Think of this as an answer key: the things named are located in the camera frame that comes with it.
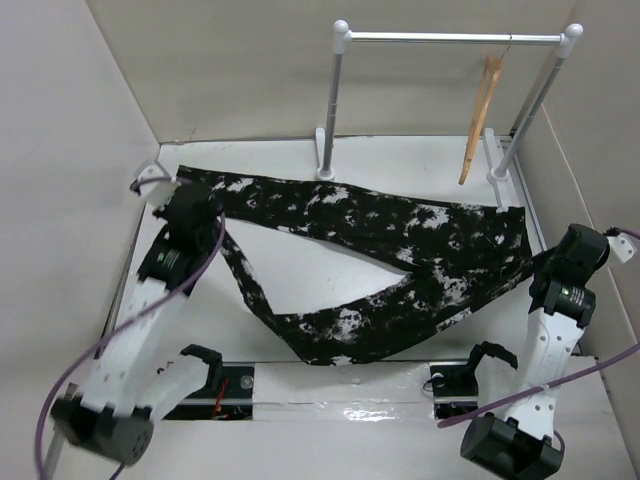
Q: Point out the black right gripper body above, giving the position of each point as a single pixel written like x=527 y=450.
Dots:
x=545 y=260

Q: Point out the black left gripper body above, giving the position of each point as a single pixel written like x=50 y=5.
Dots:
x=210 y=240

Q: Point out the wooden clothes hanger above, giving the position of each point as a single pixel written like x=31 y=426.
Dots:
x=492 y=71

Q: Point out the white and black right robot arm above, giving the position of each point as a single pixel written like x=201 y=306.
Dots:
x=514 y=441

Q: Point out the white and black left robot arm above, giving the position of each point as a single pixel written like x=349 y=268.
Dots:
x=115 y=410

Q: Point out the silver foil tape strip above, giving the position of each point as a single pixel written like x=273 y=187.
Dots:
x=378 y=392

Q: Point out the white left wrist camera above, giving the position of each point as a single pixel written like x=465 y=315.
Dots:
x=153 y=183

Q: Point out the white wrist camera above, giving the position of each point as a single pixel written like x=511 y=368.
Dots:
x=153 y=183
x=621 y=247

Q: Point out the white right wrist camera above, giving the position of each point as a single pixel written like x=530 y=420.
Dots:
x=621 y=247

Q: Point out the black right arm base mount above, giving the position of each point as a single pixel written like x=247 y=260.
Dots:
x=456 y=391

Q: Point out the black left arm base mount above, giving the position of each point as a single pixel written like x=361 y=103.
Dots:
x=230 y=400

